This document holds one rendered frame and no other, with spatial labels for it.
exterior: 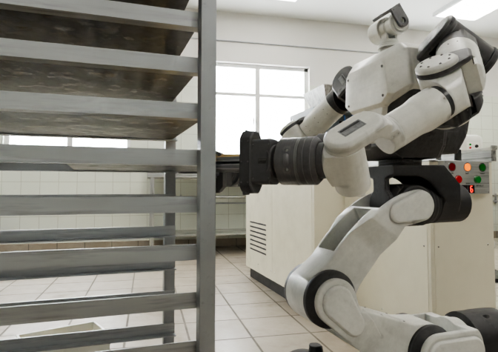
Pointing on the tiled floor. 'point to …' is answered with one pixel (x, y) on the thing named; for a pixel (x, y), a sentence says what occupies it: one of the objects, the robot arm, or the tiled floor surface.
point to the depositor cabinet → (287, 228)
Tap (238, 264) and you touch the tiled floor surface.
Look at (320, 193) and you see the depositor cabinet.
